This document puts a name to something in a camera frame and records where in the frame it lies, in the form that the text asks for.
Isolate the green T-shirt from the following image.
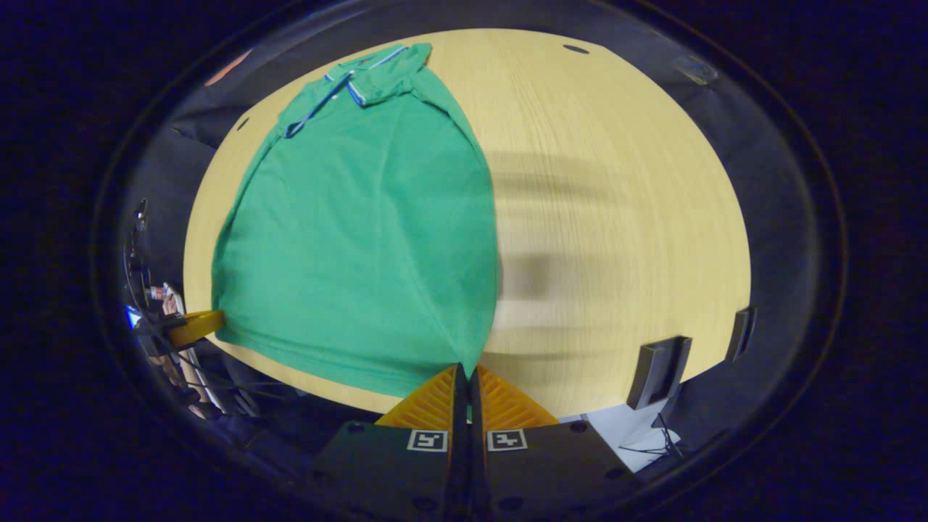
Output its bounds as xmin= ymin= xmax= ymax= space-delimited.
xmin=212 ymin=42 xmax=501 ymax=399

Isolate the black table edge bracket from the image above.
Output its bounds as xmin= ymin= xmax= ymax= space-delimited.
xmin=725 ymin=305 xmax=758 ymax=363
xmin=627 ymin=335 xmax=693 ymax=411

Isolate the black backdrop cloth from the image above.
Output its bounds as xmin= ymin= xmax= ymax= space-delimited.
xmin=116 ymin=14 xmax=820 ymax=240

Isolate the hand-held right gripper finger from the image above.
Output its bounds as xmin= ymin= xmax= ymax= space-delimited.
xmin=308 ymin=362 xmax=470 ymax=522
xmin=470 ymin=365 xmax=642 ymax=522

